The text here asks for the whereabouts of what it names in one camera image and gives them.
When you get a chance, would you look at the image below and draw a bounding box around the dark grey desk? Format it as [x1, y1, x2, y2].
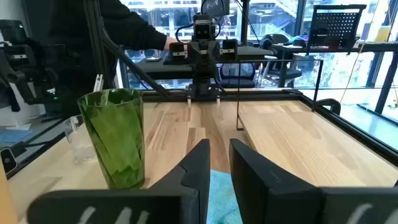
[136, 45, 275, 81]

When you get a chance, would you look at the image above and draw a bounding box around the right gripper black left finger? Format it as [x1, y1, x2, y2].
[26, 139, 211, 224]

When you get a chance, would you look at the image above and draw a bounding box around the black perforated pegboard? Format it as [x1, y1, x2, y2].
[306, 4, 368, 55]

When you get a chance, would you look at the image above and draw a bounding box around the wooden shelf with black frame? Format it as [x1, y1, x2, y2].
[235, 58, 398, 188]

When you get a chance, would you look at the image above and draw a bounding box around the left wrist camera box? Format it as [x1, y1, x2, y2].
[192, 14, 218, 41]

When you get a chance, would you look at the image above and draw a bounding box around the blue mesh office chair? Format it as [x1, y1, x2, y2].
[219, 62, 257, 90]

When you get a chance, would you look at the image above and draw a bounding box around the green translucent plastic cup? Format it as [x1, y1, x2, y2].
[76, 88, 146, 190]

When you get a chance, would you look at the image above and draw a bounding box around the person's hand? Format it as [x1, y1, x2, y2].
[164, 36, 178, 51]

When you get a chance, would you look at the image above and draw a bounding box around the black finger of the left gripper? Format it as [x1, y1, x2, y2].
[222, 39, 239, 62]
[169, 42, 189, 65]

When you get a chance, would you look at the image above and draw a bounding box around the black aluminium table frame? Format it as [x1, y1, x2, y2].
[6, 0, 398, 180]

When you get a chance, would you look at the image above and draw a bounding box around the black office chair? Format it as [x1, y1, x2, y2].
[260, 33, 304, 88]

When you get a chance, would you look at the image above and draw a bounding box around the clear plastic handled cup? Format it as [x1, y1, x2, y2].
[63, 114, 98, 165]

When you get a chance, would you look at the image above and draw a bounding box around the black equipment stand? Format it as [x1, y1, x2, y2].
[0, 19, 60, 113]

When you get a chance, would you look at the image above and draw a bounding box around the blue microfibre cloth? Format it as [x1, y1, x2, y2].
[206, 169, 243, 224]

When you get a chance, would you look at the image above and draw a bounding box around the yellow rope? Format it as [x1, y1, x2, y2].
[338, 0, 393, 104]

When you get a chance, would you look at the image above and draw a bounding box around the white clip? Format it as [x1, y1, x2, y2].
[93, 73, 104, 93]

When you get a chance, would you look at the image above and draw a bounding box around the black desk with legs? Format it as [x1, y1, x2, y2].
[272, 42, 398, 115]

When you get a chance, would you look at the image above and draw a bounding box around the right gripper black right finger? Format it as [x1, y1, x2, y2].
[229, 139, 398, 224]

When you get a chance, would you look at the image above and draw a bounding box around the black table clamp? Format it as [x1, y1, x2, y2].
[312, 98, 341, 116]

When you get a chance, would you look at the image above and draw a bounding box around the person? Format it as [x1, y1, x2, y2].
[23, 0, 178, 118]

